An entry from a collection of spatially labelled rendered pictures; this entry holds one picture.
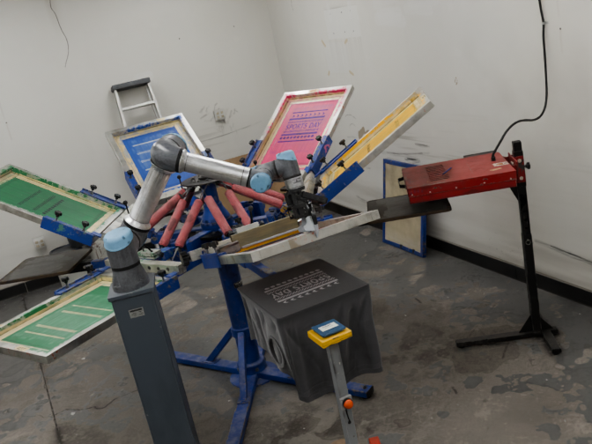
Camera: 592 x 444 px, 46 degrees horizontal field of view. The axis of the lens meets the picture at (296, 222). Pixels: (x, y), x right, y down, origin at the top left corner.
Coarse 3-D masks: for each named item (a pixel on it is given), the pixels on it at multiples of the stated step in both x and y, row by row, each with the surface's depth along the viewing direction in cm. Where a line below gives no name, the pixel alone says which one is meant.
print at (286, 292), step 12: (300, 276) 325; (312, 276) 323; (324, 276) 320; (264, 288) 320; (276, 288) 317; (288, 288) 314; (300, 288) 311; (312, 288) 309; (324, 288) 306; (288, 300) 301
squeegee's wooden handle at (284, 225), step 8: (272, 224) 334; (280, 224) 336; (288, 224) 337; (296, 224) 338; (248, 232) 330; (256, 232) 331; (264, 232) 333; (272, 232) 334; (280, 232) 335; (232, 240) 328; (240, 240) 328; (248, 240) 330; (256, 240) 331; (240, 248) 328
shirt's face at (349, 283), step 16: (288, 272) 333; (304, 272) 329; (336, 272) 321; (240, 288) 326; (256, 288) 322; (336, 288) 303; (352, 288) 300; (272, 304) 301; (288, 304) 297; (304, 304) 294
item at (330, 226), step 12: (348, 216) 308; (360, 216) 286; (372, 216) 288; (324, 228) 280; (336, 228) 282; (348, 228) 284; (288, 240) 274; (300, 240) 276; (312, 240) 278; (252, 252) 269; (264, 252) 270; (276, 252) 272
